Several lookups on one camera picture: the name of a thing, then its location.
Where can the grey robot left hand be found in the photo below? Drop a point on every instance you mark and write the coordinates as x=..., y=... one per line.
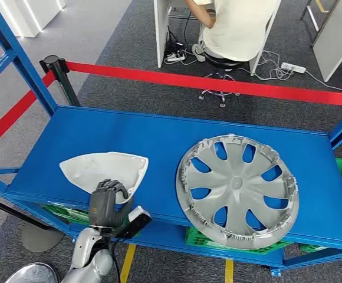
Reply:
x=103, y=207

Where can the white plastic car body part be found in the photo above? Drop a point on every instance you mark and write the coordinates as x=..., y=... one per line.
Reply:
x=100, y=168

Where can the person's left forearm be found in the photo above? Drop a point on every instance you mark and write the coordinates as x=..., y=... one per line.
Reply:
x=200, y=13

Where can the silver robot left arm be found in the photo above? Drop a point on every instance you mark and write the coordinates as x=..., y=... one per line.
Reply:
x=91, y=258

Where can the blue metal shelf rack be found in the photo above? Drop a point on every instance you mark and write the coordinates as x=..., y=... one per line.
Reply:
x=159, y=156

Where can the thin black pole stand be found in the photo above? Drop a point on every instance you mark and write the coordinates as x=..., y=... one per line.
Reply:
x=42, y=238

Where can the red barrier belt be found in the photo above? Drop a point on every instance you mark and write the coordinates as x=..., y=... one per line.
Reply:
x=11, y=115
x=218, y=84

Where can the white power strip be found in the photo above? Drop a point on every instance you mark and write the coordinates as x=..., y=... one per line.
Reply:
x=175, y=58
x=293, y=68

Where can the silver wheel hubcap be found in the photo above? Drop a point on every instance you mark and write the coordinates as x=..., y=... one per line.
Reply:
x=235, y=183

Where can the black round stool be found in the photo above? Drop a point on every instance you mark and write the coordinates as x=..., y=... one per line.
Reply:
x=221, y=62

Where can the white display block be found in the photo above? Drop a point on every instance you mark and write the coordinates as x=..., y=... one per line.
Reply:
x=26, y=15

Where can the person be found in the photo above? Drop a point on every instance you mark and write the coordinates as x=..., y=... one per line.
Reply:
x=238, y=27

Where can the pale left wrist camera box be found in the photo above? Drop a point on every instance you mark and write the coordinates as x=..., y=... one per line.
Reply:
x=137, y=218

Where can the black barrier stanchion post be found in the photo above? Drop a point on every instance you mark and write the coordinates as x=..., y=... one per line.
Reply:
x=62, y=78

